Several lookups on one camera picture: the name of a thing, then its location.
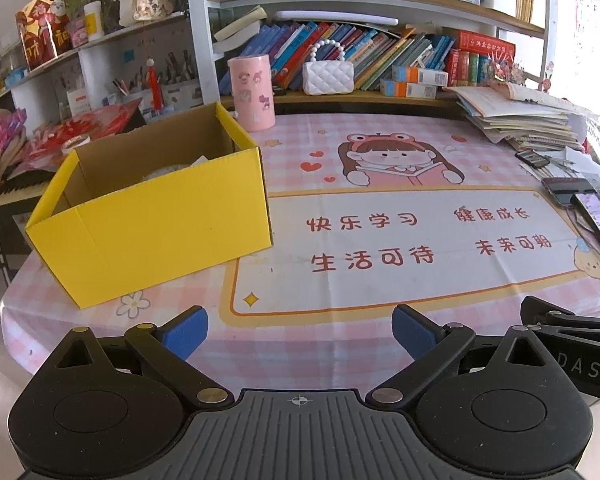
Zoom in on tan packing tape roll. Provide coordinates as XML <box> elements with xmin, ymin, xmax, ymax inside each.
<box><xmin>142</xmin><ymin>160</ymin><xmax>204</xmax><ymax>184</ymax></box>

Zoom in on white box with red label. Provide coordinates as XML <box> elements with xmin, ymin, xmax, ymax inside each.
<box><xmin>65</xmin><ymin>87</ymin><xmax>92</xmax><ymax>116</ymax></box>

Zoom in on shelf row of blue books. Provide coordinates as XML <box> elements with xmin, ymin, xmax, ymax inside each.
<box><xmin>220</xmin><ymin>21</ymin><xmax>493</xmax><ymax>92</ymax></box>

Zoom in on white double-sided tape roll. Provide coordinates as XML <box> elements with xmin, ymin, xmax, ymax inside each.
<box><xmin>59</xmin><ymin>134</ymin><xmax>92</xmax><ymax>154</ymax></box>

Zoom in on small black flat device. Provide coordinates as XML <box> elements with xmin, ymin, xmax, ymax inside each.
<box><xmin>514</xmin><ymin>148</ymin><xmax>551</xmax><ymax>169</ymax></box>

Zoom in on red fortune god decoration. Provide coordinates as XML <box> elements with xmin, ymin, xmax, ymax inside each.
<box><xmin>15</xmin><ymin>0</ymin><xmax>74</xmax><ymax>72</ymax></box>

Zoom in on black electronic keyboard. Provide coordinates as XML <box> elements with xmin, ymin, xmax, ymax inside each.
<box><xmin>0</xmin><ymin>169</ymin><xmax>57</xmax><ymax>212</ymax></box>

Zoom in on yellow cardboard box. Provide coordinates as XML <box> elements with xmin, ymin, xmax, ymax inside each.
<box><xmin>25</xmin><ymin>101</ymin><xmax>274</xmax><ymax>310</ymax></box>

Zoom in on red plastic sheets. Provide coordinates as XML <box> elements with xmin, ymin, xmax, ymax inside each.
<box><xmin>27</xmin><ymin>99</ymin><xmax>144</xmax><ymax>162</ymax></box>

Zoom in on white quilted pearl-handle handbag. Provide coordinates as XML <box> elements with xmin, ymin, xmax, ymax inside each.
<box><xmin>302</xmin><ymin>39</ymin><xmax>355</xmax><ymax>97</ymax></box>

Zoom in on small pink box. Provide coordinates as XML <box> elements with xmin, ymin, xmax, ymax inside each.
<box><xmin>69</xmin><ymin>17</ymin><xmax>89</xmax><ymax>49</ymax></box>

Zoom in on pink cartoon cylinder container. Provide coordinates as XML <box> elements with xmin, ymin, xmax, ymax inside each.
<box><xmin>227</xmin><ymin>54</ymin><xmax>277</xmax><ymax>133</ymax></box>

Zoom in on small acrylic figure stand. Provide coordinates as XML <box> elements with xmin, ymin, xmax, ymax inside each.
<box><xmin>490</xmin><ymin>56</ymin><xmax>529</xmax><ymax>87</ymax></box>

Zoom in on white bottle with yellow label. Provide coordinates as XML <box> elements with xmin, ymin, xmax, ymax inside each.
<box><xmin>82</xmin><ymin>1</ymin><xmax>106</xmax><ymax>44</ymax></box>

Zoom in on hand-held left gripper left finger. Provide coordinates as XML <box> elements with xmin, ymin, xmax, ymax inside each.
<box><xmin>42</xmin><ymin>305</ymin><xmax>233</xmax><ymax>409</ymax></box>

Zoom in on white frame wooden bookshelf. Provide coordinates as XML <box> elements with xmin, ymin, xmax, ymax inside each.
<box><xmin>185</xmin><ymin>0</ymin><xmax>555</xmax><ymax>112</ymax></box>

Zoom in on pen cup with brushes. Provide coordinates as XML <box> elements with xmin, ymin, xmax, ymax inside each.
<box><xmin>111</xmin><ymin>77</ymin><xmax>148</xmax><ymax>111</ymax></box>
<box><xmin>160</xmin><ymin>50</ymin><xmax>204</xmax><ymax>109</ymax></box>

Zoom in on dark-screen smartphone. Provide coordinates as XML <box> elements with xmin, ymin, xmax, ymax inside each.
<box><xmin>540</xmin><ymin>176</ymin><xmax>599</xmax><ymax>209</ymax></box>

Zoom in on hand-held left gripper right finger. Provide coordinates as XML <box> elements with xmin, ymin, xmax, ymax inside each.
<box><xmin>365</xmin><ymin>303</ymin><xmax>563</xmax><ymax>408</ymax></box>

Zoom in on stack of papers and workbooks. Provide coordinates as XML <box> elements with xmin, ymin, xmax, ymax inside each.
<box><xmin>450</xmin><ymin>82</ymin><xmax>595</xmax><ymax>154</ymax></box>

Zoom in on thick red dictionary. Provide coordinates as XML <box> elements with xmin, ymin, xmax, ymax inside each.
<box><xmin>455</xmin><ymin>30</ymin><xmax>516</xmax><ymax>61</ymax></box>

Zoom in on pink foil wrappers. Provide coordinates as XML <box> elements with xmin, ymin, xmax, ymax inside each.
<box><xmin>0</xmin><ymin>109</ymin><xmax>29</xmax><ymax>154</ymax></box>

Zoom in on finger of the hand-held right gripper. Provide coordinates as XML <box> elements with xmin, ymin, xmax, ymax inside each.
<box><xmin>521</xmin><ymin>296</ymin><xmax>600</xmax><ymax>350</ymax></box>

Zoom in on white wall shelf unit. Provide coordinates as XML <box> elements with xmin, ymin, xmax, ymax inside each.
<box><xmin>0</xmin><ymin>10</ymin><xmax>202</xmax><ymax>127</ymax></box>

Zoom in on black keyboard stand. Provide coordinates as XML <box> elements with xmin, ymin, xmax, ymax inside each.
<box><xmin>0</xmin><ymin>205</ymin><xmax>22</xmax><ymax>282</ymax></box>

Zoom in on red tassel doll ornament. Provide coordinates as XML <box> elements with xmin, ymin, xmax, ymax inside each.
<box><xmin>145</xmin><ymin>57</ymin><xmax>166</xmax><ymax>112</ymax></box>

